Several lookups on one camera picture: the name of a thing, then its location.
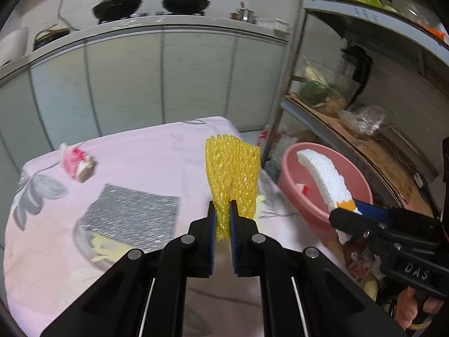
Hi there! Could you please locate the silver glitter cloth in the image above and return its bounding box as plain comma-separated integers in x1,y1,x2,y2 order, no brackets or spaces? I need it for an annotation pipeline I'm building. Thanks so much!
79,183,181,253

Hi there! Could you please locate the pink floral tablecloth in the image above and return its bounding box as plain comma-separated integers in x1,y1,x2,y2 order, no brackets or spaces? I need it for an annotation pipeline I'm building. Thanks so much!
3,116,351,337

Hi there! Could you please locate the metal shelf rack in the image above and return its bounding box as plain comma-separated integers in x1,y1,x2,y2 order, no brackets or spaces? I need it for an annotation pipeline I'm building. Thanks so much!
258,0,449,239

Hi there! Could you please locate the pink snack wrapper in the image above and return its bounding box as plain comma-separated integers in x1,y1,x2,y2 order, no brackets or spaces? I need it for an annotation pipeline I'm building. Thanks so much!
59,143,99,183

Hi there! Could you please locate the white foam piece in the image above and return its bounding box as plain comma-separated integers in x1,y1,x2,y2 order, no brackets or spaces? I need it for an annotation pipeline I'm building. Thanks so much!
296,150,363,246

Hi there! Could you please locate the red crumpled packaging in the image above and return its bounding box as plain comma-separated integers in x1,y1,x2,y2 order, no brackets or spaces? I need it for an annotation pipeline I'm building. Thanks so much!
342,239,383,281

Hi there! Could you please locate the person's right hand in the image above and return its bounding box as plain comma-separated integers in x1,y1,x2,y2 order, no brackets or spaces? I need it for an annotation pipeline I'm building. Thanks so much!
395,286,444,332

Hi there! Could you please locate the crumpled clear bag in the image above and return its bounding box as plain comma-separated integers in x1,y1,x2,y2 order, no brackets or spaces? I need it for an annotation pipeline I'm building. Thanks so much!
338,104,388,136

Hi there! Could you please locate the grey kitchen cabinet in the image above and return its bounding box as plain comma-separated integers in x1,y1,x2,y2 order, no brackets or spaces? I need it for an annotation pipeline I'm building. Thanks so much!
0,16,292,169

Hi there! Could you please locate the green melon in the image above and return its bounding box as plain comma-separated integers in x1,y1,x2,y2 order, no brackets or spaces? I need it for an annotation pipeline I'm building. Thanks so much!
300,81,328,105

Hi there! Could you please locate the pink plastic basin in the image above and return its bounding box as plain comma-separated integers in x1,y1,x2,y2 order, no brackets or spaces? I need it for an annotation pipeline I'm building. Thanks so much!
277,143,373,244

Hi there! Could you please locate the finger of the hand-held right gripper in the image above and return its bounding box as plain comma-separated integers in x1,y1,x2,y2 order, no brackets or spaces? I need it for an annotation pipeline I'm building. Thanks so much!
329,207,386,244
352,199,395,223

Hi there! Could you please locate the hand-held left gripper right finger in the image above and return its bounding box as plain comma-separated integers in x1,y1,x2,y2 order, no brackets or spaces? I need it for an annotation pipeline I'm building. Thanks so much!
229,199,404,337

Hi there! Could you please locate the dark pot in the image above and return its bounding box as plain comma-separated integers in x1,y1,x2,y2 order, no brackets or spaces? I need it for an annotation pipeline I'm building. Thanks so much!
33,24,71,51

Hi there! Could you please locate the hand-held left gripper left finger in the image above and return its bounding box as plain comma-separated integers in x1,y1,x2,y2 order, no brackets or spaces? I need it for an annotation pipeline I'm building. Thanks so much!
40,200,216,337

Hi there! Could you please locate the small metal pot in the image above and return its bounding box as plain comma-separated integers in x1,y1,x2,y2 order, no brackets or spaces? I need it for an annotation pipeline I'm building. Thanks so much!
230,2,258,23

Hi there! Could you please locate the white appliance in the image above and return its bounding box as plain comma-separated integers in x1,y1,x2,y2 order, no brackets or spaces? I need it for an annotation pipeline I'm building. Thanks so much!
0,27,30,65

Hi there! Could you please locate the yellow foam net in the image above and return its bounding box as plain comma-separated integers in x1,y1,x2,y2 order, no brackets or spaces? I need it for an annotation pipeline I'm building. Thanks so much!
204,134,262,242

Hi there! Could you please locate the cardboard sheet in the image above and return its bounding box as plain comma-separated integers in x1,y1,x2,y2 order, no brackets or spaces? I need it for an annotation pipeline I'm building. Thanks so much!
284,93,436,211

